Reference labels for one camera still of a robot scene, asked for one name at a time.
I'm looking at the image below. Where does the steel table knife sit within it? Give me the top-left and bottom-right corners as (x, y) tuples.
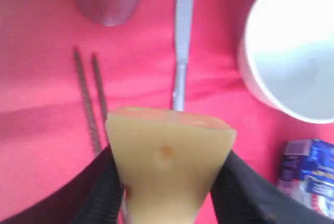
(172, 0), (194, 111)

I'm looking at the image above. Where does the brown wooden chopstick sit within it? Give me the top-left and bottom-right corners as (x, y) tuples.
(74, 47), (102, 156)
(91, 53), (110, 145)

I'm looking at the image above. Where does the yellow cheese wedge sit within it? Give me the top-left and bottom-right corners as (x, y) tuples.
(106, 108), (236, 223)

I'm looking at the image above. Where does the blue white milk carton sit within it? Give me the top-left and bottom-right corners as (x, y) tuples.
(277, 139), (333, 219)

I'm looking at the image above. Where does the lower brown wooden chopstick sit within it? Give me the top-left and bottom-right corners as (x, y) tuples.
(74, 47), (102, 156)

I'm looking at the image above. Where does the red tablecloth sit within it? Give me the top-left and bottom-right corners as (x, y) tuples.
(1, 0), (333, 219)

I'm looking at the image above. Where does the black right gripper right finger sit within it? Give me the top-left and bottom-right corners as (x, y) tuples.
(210, 151), (333, 224)

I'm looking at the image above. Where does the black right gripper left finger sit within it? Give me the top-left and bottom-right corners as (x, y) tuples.
(2, 146), (123, 223)

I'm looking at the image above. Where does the upper brown wooden chopstick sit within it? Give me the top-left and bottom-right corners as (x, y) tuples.
(91, 53), (110, 145)

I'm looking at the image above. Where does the white enamel bowl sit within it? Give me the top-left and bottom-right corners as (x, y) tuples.
(237, 0), (333, 124)

